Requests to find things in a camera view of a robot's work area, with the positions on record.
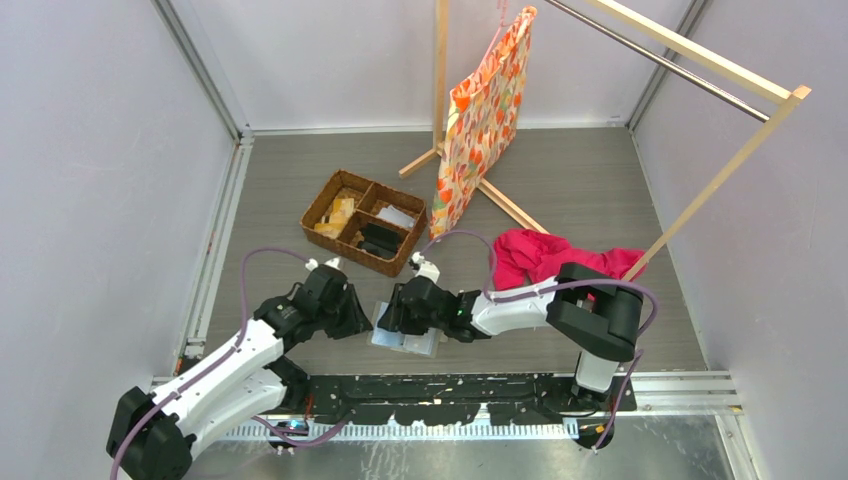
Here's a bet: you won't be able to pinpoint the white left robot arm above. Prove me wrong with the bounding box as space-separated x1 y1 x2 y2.
106 258 372 479

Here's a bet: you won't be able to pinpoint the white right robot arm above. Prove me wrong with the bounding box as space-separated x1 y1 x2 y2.
370 262 656 411

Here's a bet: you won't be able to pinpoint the black VIP cards in basket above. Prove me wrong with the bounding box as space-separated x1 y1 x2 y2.
357 223 403 260

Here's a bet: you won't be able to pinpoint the gold VIP cards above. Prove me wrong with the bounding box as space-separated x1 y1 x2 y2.
313 197 356 239

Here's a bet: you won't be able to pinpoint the white VIP cards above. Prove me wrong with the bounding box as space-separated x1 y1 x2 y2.
376 205 416 230

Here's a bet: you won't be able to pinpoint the brown woven divided basket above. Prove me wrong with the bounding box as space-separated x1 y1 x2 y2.
300 170 427 277

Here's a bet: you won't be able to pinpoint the pink cloth garment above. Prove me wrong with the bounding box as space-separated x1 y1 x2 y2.
493 229 644 291

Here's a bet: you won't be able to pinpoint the floral orange paper bag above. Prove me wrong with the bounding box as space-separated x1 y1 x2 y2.
429 6 542 238

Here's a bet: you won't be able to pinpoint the wooden clothes rack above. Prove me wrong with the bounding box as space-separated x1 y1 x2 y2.
398 1 811 280

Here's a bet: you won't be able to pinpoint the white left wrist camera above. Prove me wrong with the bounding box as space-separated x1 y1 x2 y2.
304 256 343 271

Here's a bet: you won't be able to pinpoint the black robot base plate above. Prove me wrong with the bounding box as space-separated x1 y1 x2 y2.
269 373 637 426

